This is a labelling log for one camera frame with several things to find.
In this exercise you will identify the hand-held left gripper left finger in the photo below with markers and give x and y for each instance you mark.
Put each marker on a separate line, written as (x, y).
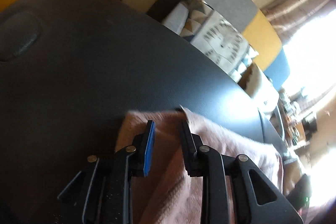
(148, 153)

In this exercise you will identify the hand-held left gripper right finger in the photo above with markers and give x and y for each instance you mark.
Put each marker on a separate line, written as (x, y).
(187, 150)

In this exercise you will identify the pink knit sweater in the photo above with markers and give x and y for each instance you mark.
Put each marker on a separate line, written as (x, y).
(170, 187)

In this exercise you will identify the beige folded garment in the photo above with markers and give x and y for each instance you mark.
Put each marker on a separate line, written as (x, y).
(298, 171)

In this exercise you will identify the cluttered side shelf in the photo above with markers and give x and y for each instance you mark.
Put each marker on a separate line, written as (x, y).
(296, 113)

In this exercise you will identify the beige deer print cushion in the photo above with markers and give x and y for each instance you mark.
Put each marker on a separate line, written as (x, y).
(260, 85)

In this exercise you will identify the tiger print cushion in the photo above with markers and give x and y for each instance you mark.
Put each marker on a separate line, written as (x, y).
(223, 40)

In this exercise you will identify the grey yellow blue sofa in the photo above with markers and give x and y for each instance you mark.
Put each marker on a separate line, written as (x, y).
(231, 1)

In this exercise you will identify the pink curtain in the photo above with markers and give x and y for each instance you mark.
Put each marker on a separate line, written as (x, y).
(302, 1)

